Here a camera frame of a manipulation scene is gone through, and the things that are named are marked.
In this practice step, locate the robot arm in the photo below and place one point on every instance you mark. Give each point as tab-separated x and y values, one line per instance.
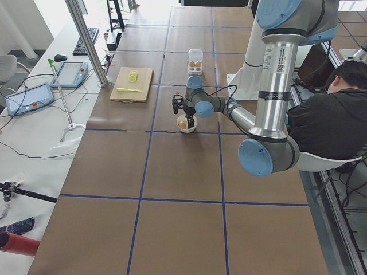
280	27

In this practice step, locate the black computer mouse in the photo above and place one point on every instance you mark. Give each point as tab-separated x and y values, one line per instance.
60	58

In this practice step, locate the black tripod rod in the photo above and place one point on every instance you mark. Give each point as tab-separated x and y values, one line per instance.
9	189

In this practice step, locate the far teach pendant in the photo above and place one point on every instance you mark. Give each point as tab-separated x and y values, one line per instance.
72	74

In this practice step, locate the white bowl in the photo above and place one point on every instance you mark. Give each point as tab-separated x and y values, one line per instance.
183	118

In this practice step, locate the blue patterned cloth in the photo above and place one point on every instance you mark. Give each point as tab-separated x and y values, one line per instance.
20	227

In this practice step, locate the clear plastic egg box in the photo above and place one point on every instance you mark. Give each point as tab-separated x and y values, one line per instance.
195	55

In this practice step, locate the near teach pendant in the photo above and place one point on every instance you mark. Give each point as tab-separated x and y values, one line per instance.
29	100

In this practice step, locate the red cylinder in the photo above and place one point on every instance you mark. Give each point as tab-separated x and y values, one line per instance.
18	244

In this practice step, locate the yellow plastic knife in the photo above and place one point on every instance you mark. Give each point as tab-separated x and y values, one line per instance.
128	90

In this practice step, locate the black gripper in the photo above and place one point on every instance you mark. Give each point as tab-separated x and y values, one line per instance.
188	110

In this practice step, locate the white chair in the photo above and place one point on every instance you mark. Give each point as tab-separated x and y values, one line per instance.
312	163

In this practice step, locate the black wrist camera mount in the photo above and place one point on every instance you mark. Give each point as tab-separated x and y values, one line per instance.
177	103

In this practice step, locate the brown egg from bowl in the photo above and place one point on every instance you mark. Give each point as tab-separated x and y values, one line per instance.
182	124

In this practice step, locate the seated person in black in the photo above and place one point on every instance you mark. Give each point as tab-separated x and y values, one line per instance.
333	124

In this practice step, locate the metal grabber stick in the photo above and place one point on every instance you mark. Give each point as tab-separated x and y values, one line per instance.
71	125

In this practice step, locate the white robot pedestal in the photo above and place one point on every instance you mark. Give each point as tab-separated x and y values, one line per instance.
247	79

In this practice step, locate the aluminium frame post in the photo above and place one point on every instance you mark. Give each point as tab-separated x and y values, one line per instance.
76	14

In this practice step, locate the teach pendant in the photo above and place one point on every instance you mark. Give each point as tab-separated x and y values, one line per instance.
29	100
72	74

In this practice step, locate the wooden cutting board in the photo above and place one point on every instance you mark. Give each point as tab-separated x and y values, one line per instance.
143	82

